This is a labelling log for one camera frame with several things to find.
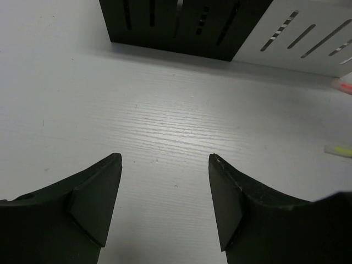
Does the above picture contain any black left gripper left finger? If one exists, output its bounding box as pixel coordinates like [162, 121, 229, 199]
[1, 153, 122, 263]

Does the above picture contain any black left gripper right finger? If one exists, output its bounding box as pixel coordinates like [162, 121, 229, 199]
[208, 154, 351, 263]

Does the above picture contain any yellow highlighter pen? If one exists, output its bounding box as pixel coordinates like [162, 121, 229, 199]
[324, 145, 352, 158]

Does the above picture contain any orange-pink highlighter pen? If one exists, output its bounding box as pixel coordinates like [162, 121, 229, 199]
[332, 79, 352, 95]

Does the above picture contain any white desk organizer box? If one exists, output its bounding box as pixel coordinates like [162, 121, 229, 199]
[234, 1, 351, 78]

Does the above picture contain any black desk organizer box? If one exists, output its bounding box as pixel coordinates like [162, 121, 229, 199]
[100, 0, 272, 62]

